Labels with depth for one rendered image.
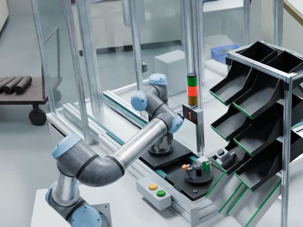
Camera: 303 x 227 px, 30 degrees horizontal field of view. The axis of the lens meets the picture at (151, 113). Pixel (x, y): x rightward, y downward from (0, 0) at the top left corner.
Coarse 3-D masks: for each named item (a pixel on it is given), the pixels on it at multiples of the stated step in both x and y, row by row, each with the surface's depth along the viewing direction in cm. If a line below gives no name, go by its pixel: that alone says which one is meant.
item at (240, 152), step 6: (240, 132) 243; (228, 144) 243; (234, 144) 245; (228, 150) 244; (234, 150) 242; (240, 150) 240; (216, 156) 244; (240, 156) 238; (246, 156) 233; (216, 162) 239; (234, 162) 237; (240, 162) 233; (222, 168) 235; (228, 168) 236; (234, 168) 233; (228, 174) 233
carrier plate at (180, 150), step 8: (176, 144) 303; (176, 152) 295; (184, 152) 294; (192, 152) 295; (144, 160) 292; (152, 160) 290; (160, 160) 289; (168, 160) 289; (176, 160) 291; (152, 168) 287
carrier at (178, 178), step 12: (192, 168) 276; (204, 168) 273; (216, 168) 278; (168, 180) 274; (180, 180) 272; (192, 180) 267; (204, 180) 267; (216, 180) 269; (192, 192) 262; (204, 192) 261
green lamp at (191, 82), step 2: (196, 76) 272; (188, 78) 271; (190, 78) 271; (192, 78) 271; (194, 78) 271; (196, 78) 272; (188, 80) 272; (190, 80) 271; (192, 80) 271; (194, 80) 271; (196, 80) 272; (188, 82) 272; (190, 82) 272; (192, 82) 272; (194, 82) 272; (196, 82) 273; (188, 84) 273; (190, 84) 272; (192, 84) 272; (194, 84) 272; (196, 84) 273; (190, 86) 273; (192, 86) 273
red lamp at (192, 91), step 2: (188, 86) 274; (194, 86) 273; (196, 86) 273; (188, 88) 274; (190, 88) 273; (192, 88) 273; (194, 88) 273; (196, 88) 274; (188, 90) 275; (190, 90) 274; (192, 90) 273; (194, 90) 274; (196, 90) 274; (188, 92) 275; (190, 92) 274; (192, 92) 274; (194, 92) 274; (196, 92) 275; (188, 94) 276; (190, 94) 275; (192, 94) 274; (194, 94) 275; (196, 94) 275
